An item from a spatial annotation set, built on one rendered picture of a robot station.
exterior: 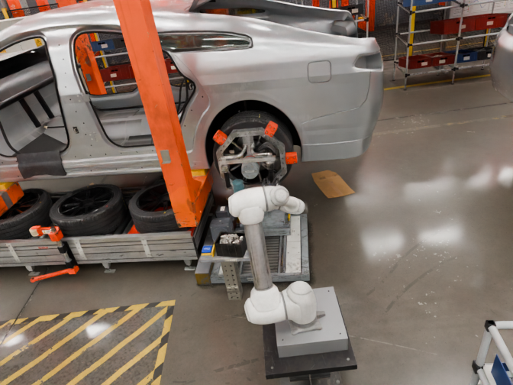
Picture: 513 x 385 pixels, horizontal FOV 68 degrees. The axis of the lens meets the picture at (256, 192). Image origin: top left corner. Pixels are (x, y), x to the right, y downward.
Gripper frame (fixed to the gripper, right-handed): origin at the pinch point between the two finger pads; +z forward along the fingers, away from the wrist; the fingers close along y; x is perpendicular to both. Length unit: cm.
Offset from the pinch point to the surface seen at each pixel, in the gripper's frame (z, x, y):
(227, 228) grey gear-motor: 0, -46, -42
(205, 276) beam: -26, -74, -60
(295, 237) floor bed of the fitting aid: 20, -75, 12
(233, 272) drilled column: -43, -54, -32
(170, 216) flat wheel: 6, -35, -89
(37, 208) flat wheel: 29, -33, -226
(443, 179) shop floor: 117, -83, 167
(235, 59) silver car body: 37, 79, -20
